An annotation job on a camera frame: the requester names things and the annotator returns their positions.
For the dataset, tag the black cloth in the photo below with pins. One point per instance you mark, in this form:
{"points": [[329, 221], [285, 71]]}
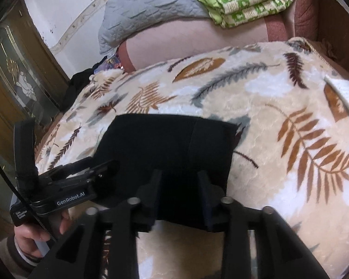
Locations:
{"points": [[78, 87]]}

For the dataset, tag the person's left forearm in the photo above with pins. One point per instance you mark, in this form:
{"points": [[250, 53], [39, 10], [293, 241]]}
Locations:
{"points": [[20, 261]]}

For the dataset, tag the green printed blanket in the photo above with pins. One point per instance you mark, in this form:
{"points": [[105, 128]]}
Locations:
{"points": [[250, 5]]}

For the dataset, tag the purple plastic bag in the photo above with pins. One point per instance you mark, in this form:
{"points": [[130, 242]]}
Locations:
{"points": [[101, 66]]}

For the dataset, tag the brown wooden bed frame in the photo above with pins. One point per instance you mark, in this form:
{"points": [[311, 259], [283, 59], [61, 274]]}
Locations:
{"points": [[337, 35]]}

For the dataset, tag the pink quilted bedding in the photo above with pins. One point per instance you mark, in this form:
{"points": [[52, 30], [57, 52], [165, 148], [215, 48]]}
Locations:
{"points": [[192, 40]]}

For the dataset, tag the small colourful box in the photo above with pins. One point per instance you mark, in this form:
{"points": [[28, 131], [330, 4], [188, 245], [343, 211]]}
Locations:
{"points": [[115, 63]]}

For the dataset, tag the leaf print fleece blanket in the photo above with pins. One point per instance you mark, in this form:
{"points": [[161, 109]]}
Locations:
{"points": [[279, 151]]}

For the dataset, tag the black pants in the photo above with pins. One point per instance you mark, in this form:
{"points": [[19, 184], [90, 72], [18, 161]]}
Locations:
{"points": [[163, 142]]}

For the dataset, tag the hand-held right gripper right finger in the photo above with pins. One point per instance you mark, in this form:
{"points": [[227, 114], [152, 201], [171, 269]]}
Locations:
{"points": [[215, 203]]}

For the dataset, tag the grey quilted blanket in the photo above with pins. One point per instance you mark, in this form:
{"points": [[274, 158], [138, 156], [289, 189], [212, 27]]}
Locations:
{"points": [[139, 14]]}

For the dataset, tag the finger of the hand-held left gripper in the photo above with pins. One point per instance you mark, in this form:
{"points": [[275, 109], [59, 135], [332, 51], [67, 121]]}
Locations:
{"points": [[104, 172], [69, 166]]}

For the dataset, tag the wooden wardrobe with glass door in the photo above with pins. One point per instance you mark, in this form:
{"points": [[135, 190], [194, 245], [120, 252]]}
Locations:
{"points": [[17, 98]]}

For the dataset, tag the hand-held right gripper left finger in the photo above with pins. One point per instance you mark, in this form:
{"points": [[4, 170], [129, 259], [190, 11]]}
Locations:
{"points": [[149, 200]]}

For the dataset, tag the person's left hand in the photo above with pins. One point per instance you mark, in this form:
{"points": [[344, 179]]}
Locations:
{"points": [[26, 238]]}

